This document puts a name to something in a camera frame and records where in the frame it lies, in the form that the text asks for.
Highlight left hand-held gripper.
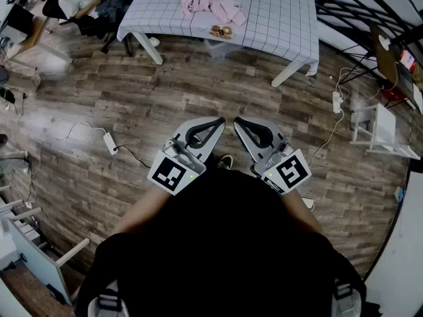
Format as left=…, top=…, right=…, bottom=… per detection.
left=147, top=116, right=227, bottom=196

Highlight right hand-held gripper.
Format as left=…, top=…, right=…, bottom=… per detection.
left=233, top=116, right=313, bottom=195

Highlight pink clothes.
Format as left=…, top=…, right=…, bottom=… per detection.
left=174, top=0, right=247, bottom=26

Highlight person's left forearm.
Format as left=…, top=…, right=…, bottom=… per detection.
left=113, top=186, right=176, bottom=234

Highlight person's right forearm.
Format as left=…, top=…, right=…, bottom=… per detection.
left=283, top=190, right=324, bottom=234

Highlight black box device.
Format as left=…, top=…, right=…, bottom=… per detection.
left=407, top=158, right=423, bottom=175

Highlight person's dark shoe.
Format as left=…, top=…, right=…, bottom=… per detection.
left=217, top=154, right=234, bottom=171

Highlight white power strip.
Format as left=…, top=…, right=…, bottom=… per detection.
left=331, top=90, right=345, bottom=115
left=102, top=131, right=119, bottom=156

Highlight translucent plastic bin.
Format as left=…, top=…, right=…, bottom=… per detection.
left=204, top=39, right=239, bottom=59

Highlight person's black shirt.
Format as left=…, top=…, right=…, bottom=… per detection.
left=75, top=168, right=381, bottom=317

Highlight white grid tablecloth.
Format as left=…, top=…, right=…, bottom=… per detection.
left=116, top=0, right=321, bottom=77

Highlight white step stool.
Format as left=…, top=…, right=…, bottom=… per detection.
left=349, top=103, right=412, bottom=161

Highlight brown wooden board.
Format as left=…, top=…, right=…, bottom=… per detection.
left=369, top=22, right=423, bottom=112

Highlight black metal railing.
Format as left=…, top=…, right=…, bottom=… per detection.
left=312, top=0, right=423, bottom=86

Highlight dark grey jacket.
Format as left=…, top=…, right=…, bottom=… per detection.
left=95, top=0, right=134, bottom=23

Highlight white round disc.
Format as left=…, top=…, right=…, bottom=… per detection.
left=377, top=34, right=393, bottom=52

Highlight small lit screen device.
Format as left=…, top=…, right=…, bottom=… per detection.
left=399, top=48, right=418, bottom=73

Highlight light wood desk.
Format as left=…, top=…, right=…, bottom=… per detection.
left=0, top=11, right=75, bottom=74

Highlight black office chair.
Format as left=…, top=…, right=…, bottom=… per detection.
left=42, top=0, right=134, bottom=54

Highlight white shelf unit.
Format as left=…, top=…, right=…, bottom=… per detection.
left=0, top=190, right=91, bottom=310

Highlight black cable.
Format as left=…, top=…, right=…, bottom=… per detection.
left=114, top=143, right=153, bottom=169

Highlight white cable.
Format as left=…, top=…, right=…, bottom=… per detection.
left=70, top=121, right=108, bottom=135
left=308, top=108, right=346, bottom=170
left=334, top=65, right=386, bottom=96

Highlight grey shoulder strap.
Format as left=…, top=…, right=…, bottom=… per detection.
left=87, top=280, right=130, bottom=317
left=331, top=278, right=363, bottom=317

